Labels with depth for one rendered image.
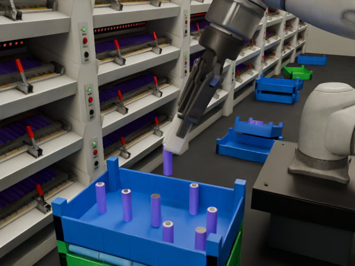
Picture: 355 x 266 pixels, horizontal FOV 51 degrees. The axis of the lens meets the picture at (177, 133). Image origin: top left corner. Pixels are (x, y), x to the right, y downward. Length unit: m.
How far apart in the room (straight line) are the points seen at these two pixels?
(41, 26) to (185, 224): 0.67
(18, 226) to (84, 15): 0.66
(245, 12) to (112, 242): 0.43
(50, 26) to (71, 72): 0.16
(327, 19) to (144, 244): 0.44
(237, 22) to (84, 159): 0.83
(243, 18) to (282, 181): 0.66
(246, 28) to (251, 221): 0.95
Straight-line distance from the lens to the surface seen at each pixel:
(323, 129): 1.17
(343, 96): 1.16
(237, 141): 2.12
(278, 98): 2.91
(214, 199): 0.76
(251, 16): 0.64
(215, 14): 0.64
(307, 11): 0.60
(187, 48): 1.83
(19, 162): 1.13
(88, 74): 1.24
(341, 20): 0.59
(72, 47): 1.19
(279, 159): 1.30
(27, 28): 1.07
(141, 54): 1.56
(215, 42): 0.63
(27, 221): 1.21
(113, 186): 0.83
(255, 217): 1.48
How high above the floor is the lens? 0.83
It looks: 22 degrees down
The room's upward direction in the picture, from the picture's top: straight up
